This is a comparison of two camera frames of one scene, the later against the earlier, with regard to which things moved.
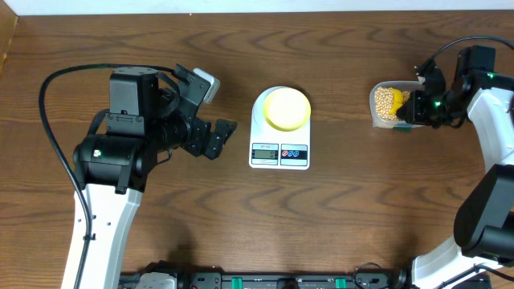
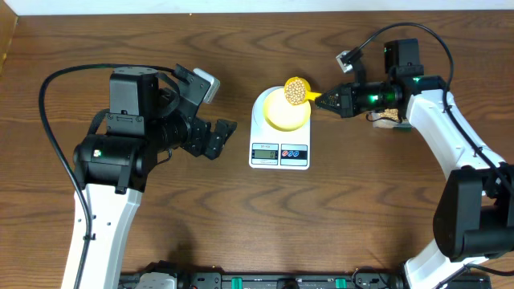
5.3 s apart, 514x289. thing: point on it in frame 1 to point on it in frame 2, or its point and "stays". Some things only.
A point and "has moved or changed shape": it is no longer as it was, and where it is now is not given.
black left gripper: [197, 144] stays
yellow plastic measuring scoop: [397, 101] has moved or changed shape
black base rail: [364, 280] stays
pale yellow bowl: [287, 109] stays
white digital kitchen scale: [274, 149] stays
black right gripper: [414, 114] to [346, 105]
